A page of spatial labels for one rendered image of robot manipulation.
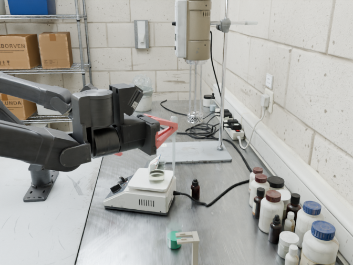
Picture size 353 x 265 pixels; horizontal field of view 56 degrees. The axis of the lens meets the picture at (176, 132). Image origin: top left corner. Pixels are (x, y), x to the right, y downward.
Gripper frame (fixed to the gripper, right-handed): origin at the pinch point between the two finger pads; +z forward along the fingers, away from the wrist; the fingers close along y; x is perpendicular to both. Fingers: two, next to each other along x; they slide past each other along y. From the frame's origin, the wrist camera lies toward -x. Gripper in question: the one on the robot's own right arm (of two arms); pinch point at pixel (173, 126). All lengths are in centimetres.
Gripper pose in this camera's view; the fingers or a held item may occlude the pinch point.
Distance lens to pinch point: 74.2
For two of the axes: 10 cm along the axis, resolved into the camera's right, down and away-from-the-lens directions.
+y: -5.9, -2.8, 7.6
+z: 8.0, -1.9, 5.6
